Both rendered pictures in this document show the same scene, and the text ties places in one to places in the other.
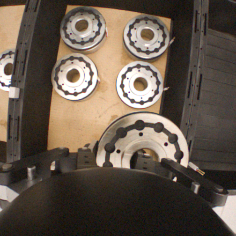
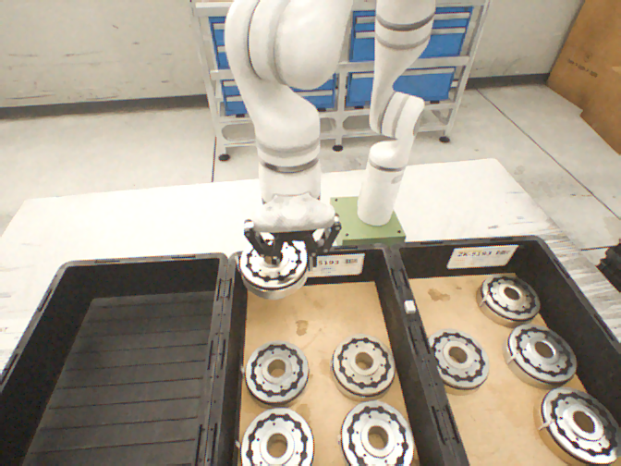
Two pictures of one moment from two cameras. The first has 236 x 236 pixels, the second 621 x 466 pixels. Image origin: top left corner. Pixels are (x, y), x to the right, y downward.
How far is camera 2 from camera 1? 0.40 m
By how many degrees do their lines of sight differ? 40
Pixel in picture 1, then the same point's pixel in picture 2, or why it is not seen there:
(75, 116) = (350, 324)
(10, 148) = (397, 261)
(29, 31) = (424, 376)
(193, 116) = (217, 322)
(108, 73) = (322, 386)
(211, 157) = (159, 309)
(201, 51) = (207, 398)
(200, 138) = (180, 328)
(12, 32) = (503, 429)
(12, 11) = not seen: outside the picture
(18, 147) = (389, 263)
